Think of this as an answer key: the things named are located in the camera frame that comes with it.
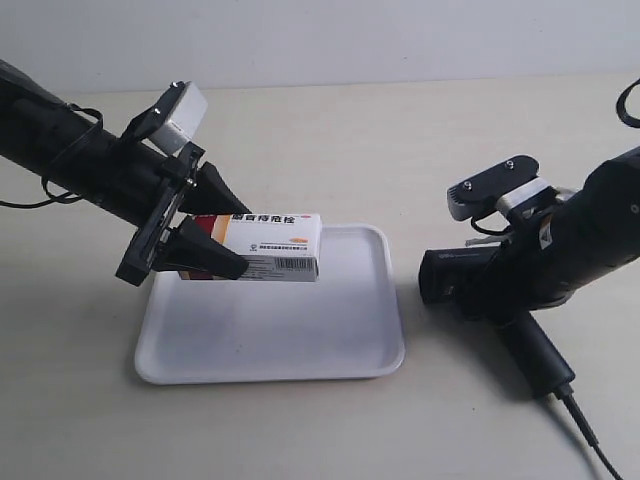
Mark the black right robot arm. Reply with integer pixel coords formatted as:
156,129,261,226
457,148,639,317

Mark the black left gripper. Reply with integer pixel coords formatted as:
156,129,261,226
116,142,251,286

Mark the black barcode scanner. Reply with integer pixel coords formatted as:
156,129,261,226
418,247,575,401

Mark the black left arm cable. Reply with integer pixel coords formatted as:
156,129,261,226
0,102,151,209

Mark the black scanner cable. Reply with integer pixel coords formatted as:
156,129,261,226
553,384,629,480

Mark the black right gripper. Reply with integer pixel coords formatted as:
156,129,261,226
464,221,570,324

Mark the white red medicine box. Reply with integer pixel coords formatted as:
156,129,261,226
193,213,322,282

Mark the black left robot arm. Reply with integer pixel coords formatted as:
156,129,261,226
1,62,249,286

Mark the white plastic tray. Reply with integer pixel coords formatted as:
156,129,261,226
134,224,405,385

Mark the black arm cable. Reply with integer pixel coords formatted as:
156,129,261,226
616,77,640,129
0,102,151,209

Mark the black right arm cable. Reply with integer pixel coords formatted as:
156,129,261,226
616,77,640,129

